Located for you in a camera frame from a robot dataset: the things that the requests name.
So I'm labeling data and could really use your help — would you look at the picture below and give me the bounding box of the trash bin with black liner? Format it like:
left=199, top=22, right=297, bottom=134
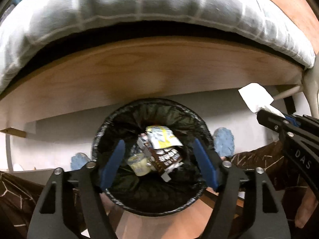
left=92, top=98, right=215, bottom=216

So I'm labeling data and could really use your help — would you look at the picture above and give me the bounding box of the person's right hand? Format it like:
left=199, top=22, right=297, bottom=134
left=295, top=187, right=319, bottom=229

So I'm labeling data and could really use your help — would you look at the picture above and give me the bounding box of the yellow snack wrapper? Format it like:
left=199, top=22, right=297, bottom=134
left=145, top=125, right=183, bottom=152

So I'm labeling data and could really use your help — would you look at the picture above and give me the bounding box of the blue slipper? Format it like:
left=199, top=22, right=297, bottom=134
left=70, top=152, right=91, bottom=171
left=213, top=127, right=236, bottom=158

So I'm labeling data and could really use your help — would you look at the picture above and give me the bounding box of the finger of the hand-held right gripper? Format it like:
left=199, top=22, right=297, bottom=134
left=285, top=115, right=303, bottom=127
left=257, top=110, right=294, bottom=136

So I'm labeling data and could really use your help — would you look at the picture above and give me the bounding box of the person's left leg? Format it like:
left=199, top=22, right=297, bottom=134
left=0, top=170, right=85, bottom=239

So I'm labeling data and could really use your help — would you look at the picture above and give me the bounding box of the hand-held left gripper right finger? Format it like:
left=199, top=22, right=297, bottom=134
left=192, top=138, right=291, bottom=239

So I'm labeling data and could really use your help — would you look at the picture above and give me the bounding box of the white tissue paper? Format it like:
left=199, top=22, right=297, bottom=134
left=238, top=83, right=286, bottom=119

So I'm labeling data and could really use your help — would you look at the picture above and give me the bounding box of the person's leg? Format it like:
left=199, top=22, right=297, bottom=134
left=0, top=170, right=85, bottom=239
left=229, top=141, right=309, bottom=192

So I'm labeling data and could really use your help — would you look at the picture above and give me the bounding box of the wooden headboard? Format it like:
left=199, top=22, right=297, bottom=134
left=259, top=0, right=319, bottom=55

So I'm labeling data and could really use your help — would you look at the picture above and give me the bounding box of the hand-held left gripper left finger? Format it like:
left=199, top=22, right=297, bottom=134
left=27, top=139, right=126, bottom=239

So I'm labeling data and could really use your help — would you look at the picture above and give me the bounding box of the person's right leg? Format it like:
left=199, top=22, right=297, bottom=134
left=229, top=141, right=309, bottom=192

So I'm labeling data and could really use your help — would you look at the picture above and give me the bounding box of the yellow pudding cup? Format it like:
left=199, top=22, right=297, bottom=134
left=127, top=152, right=152, bottom=177

